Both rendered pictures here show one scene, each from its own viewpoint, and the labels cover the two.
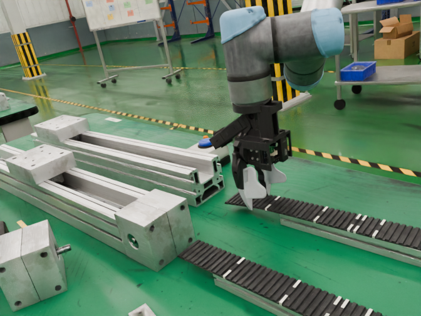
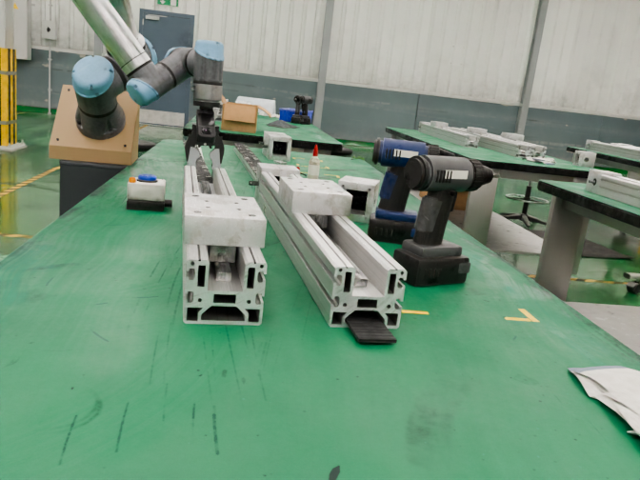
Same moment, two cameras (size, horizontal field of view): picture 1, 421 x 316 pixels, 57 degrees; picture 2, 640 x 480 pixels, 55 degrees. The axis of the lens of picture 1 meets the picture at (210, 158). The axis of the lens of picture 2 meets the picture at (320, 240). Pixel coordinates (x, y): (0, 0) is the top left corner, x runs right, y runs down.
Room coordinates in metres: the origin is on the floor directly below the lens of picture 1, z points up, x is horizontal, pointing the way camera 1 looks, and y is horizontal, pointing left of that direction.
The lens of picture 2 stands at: (1.96, 1.03, 1.09)
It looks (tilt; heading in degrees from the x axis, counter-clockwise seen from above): 14 degrees down; 209
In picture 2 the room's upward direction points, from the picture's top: 7 degrees clockwise
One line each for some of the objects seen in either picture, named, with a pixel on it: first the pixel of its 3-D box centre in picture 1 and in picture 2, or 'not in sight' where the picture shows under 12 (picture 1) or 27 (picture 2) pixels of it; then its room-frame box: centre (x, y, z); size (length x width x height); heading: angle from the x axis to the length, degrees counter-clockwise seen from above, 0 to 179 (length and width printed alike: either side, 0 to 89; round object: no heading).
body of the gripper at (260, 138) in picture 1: (259, 133); (205, 124); (0.66, -0.10, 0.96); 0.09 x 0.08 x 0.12; 43
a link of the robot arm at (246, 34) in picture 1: (247, 43); (208, 62); (0.67, -0.10, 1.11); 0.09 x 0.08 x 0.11; 78
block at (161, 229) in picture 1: (160, 224); (271, 184); (0.63, 0.11, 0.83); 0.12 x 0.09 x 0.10; 133
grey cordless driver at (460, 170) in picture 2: not in sight; (450, 219); (0.91, 0.69, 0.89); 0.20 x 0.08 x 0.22; 151
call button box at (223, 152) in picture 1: (206, 156); (150, 193); (0.96, 0.01, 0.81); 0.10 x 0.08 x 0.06; 133
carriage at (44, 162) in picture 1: (42, 167); (312, 202); (0.95, 0.43, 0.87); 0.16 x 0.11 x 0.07; 43
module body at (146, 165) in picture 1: (108, 155); (210, 220); (1.08, 0.29, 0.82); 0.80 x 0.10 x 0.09; 43
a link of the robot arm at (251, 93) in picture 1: (251, 89); (206, 93); (0.67, -0.09, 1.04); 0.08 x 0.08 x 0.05
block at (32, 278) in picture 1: (38, 260); (352, 198); (0.59, 0.33, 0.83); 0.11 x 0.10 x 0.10; 109
